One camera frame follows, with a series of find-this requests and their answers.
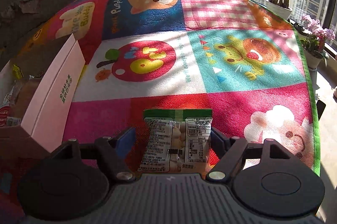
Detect green white snack packet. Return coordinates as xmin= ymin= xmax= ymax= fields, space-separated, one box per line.
xmin=138 ymin=109 xmax=213 ymax=175

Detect pink cardboard gift box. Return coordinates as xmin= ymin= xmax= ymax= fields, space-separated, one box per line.
xmin=1 ymin=35 xmax=84 ymax=159

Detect sliced cake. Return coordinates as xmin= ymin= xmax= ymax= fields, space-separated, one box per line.
xmin=9 ymin=78 xmax=41 ymax=118

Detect red lid jelly cup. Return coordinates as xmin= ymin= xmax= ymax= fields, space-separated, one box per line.
xmin=0 ymin=105 xmax=22 ymax=127

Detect yellow biscuit snack packet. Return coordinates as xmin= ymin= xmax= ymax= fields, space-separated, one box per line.
xmin=12 ymin=64 xmax=24 ymax=80

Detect colourful cartoon play mat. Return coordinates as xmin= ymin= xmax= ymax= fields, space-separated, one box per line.
xmin=23 ymin=0 xmax=320 ymax=173

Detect pink flowering potted plant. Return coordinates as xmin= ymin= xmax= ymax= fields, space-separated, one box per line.
xmin=300 ymin=14 xmax=336 ymax=69

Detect pink floral baby clothes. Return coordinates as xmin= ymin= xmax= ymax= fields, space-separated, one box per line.
xmin=19 ymin=0 xmax=42 ymax=14

